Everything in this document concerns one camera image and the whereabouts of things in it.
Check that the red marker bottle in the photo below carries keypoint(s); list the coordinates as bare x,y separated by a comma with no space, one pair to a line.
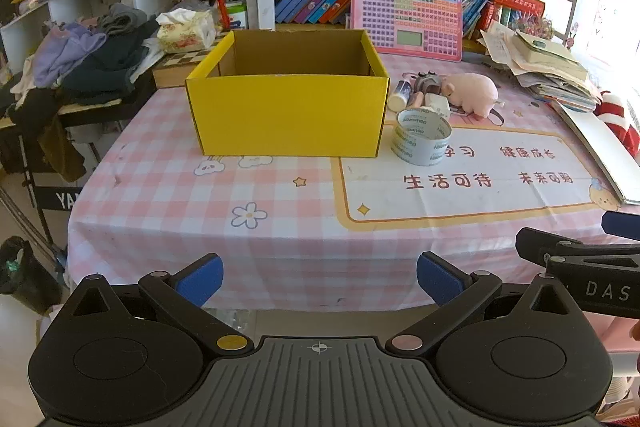
220,7

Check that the blue books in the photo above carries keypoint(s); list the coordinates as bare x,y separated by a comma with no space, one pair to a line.
475,9

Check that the pink learning tablet toy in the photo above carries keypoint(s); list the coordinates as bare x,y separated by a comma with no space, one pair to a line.
400,7

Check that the green white box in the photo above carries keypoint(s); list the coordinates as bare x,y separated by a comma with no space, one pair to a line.
236,16

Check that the red boxed book set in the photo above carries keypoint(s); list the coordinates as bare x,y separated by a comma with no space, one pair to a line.
515,4

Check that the black keyboard stand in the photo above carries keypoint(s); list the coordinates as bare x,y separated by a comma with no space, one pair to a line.
55,199

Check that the pile of clothes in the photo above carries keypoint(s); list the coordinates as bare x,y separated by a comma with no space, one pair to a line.
90,57

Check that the white tape roll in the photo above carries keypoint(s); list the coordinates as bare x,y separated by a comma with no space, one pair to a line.
420,147

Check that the white small charger plug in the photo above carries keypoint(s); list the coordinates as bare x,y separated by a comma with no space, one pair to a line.
444,111

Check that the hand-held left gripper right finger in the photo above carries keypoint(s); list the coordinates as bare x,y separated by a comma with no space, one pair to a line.
440,279

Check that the yellow cardboard box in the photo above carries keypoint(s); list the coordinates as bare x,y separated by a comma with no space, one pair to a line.
285,117

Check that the white notebook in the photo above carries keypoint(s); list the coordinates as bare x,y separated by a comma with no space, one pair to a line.
600,147

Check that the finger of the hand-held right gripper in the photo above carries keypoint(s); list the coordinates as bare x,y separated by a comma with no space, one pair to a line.
535,242
622,225

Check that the chequered board box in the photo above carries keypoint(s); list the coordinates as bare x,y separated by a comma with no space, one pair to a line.
175,64

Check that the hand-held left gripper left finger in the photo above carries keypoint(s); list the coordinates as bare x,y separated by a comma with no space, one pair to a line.
200,281

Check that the white spray bottle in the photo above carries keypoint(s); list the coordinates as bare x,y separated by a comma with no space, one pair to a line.
400,96

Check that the black waste bin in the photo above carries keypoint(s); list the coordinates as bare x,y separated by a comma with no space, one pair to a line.
22,272

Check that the red white plush toy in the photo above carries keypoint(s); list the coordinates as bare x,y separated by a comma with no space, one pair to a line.
617,117

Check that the floral tissue box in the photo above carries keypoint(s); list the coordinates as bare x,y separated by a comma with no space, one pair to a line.
185,32

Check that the stack of papers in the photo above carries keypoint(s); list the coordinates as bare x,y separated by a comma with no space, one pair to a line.
545,62

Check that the pink pig plush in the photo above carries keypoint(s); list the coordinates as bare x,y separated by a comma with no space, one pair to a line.
472,92

